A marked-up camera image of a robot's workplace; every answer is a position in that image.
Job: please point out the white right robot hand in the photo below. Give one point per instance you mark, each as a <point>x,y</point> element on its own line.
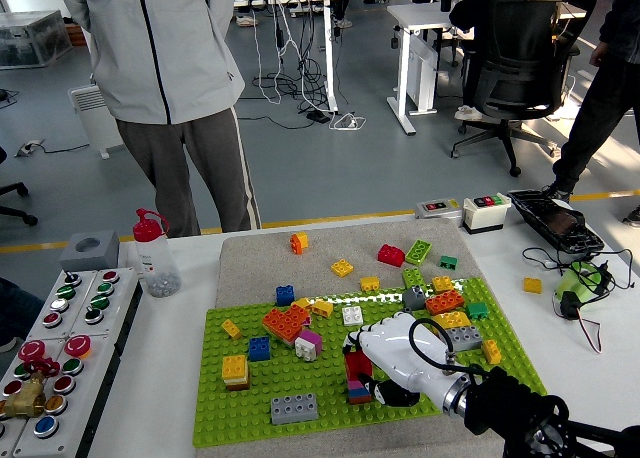
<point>395,350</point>

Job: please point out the red square brick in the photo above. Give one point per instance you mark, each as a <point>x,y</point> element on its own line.
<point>356,365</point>

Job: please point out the magenta square brick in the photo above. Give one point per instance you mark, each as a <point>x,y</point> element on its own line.
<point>354,384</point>

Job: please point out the green studded baseplate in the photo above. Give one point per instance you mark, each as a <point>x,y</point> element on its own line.
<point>315,378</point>

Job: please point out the white flat square brick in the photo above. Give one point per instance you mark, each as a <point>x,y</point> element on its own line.
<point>352,315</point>

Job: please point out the grey sloped brick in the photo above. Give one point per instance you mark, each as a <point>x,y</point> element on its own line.
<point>414,297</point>

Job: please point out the blue brick on brown base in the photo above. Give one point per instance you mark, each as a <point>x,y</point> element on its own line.
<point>357,393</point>

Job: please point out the yellow curved brick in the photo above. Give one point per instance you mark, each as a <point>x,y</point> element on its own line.
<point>452,319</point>

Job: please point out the orange eight-stud brick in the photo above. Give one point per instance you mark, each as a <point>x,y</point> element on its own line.
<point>444,301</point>

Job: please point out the grey eight-stud brick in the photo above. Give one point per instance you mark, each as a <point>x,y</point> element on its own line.
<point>465,338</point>
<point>294,408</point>

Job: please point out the yellow square brick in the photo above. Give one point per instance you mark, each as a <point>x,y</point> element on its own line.
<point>369,283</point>
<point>341,267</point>
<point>532,285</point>
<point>442,284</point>

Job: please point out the magenta roof brick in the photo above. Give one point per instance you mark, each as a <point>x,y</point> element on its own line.
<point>312,337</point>

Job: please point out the golden yellow brick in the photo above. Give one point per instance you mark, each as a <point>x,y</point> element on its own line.
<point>322,307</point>

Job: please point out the white small brick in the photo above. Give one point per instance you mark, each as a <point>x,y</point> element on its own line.
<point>304,349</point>

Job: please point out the red sloped brick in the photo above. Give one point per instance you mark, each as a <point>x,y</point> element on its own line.
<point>390,255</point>

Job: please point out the yellow narrow brick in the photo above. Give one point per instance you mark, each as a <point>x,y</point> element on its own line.
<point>491,350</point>
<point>230,328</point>

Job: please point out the lime green long brick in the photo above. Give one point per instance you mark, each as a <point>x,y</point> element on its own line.
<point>418,251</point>

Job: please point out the dark green small brick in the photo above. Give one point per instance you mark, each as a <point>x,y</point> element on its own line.
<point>448,262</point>

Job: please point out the yellow brick behind orange cluster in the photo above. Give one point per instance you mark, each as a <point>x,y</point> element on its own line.
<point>301,302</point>

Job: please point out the blue square brick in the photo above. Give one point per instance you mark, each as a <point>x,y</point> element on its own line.
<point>285,294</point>
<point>259,348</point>

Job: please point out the grey foam mat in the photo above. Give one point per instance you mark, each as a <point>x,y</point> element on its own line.
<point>325,248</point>

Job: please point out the orange and yellow brick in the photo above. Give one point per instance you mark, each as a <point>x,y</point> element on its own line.
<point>299,242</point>

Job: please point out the yellow brick on tan base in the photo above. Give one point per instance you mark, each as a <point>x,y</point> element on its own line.
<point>234,367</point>

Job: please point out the light green tape roll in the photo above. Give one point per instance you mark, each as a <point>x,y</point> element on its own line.
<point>567,280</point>

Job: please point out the black keyboard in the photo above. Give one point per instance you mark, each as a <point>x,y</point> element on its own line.
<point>555,220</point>

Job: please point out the white floor power strip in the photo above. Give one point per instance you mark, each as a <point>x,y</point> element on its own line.
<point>347,123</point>

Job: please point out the clear bottle red cap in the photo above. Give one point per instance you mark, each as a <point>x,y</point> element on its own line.
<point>155,263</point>

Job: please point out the white desk with tower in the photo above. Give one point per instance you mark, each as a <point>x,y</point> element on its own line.
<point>405,78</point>

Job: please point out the white computer tower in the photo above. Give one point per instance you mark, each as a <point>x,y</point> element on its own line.
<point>422,78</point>

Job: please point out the black mesh office chair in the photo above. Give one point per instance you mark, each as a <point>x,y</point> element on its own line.
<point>520,78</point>

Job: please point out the grey eight-button control box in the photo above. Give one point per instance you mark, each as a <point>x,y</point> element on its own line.
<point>82,303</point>

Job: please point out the grey cube with hole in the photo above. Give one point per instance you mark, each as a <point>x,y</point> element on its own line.
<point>90,255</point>

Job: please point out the person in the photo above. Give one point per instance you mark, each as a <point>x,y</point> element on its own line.
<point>600,103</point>
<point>12,308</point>
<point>470,13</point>
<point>160,43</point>

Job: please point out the grey control box mushroom buttons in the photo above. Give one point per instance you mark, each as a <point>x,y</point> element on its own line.
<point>65,418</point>

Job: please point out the white panel heater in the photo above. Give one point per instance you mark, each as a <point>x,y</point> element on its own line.
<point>90,113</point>

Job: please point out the black chair base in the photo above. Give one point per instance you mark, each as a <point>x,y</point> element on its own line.
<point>31,220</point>

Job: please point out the grey floor power strip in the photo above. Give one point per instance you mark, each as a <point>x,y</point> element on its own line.
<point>30,147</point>

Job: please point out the clear plastic crate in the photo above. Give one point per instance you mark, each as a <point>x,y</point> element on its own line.
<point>30,38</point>

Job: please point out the grey flat switch box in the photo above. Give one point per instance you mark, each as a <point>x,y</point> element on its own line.
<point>438,208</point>

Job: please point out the white three-button switch box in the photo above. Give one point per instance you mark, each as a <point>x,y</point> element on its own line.
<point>485,215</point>

